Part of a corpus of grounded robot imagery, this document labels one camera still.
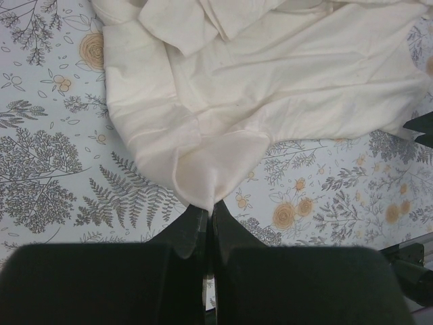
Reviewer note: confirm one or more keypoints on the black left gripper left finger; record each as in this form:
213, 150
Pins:
156, 282

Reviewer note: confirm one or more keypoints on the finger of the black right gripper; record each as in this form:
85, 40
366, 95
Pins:
424, 125

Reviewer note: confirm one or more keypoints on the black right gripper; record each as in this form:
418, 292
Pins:
411, 262

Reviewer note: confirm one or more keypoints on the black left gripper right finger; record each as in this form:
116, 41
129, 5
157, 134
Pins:
260, 284

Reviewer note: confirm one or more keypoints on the cream white t shirt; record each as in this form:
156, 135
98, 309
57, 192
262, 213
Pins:
198, 90

